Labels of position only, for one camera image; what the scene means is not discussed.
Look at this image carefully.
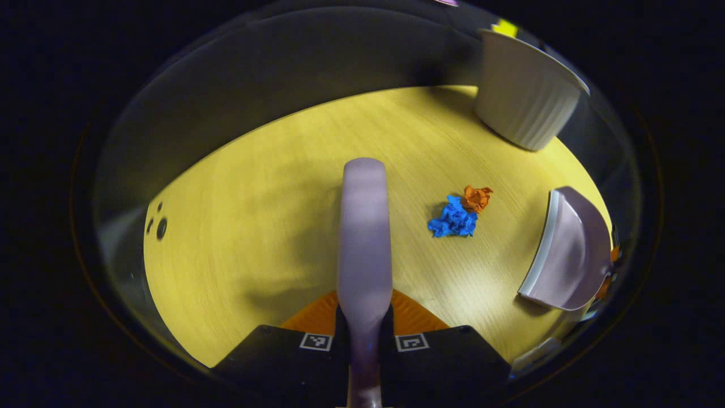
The pale purple dustpan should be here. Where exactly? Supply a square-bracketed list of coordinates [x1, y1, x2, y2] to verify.
[518, 186, 613, 311]

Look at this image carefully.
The orange paper ball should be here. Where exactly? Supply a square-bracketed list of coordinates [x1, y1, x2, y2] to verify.
[462, 185, 494, 214]

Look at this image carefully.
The blue paper ball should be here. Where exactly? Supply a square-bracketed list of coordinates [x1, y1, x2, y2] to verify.
[428, 195, 478, 238]

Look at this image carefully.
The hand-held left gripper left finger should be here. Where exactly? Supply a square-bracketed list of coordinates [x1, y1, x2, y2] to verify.
[211, 290, 351, 408]

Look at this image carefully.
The wooden desktop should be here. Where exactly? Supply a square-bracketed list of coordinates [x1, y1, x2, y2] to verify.
[143, 85, 615, 369]

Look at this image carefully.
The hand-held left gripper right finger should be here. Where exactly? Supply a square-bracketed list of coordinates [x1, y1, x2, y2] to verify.
[379, 289, 513, 408]

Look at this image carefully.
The grey ribbed garbage bin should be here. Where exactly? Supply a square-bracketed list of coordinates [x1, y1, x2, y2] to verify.
[475, 28, 591, 151]

